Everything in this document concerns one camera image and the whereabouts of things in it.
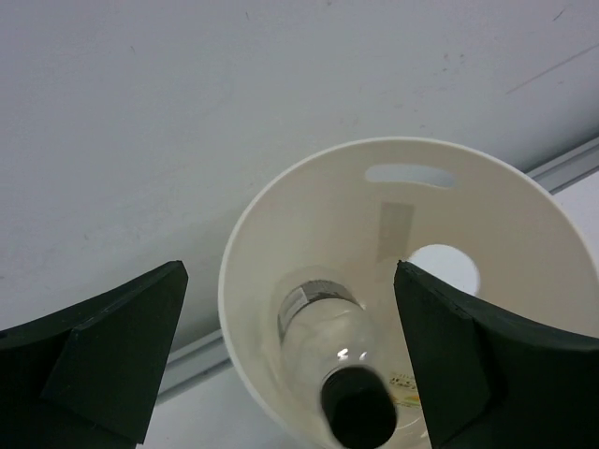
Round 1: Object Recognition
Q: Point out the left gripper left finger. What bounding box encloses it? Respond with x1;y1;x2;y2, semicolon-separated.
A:
1;261;188;448

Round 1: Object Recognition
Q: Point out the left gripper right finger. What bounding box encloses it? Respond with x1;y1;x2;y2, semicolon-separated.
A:
394;261;598;448

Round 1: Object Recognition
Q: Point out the small black-capped clear bottle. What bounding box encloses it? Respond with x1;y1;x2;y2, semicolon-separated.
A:
277;280;398;448

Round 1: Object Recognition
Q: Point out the white plastic bin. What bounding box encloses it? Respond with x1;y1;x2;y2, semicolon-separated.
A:
218;138;598;448

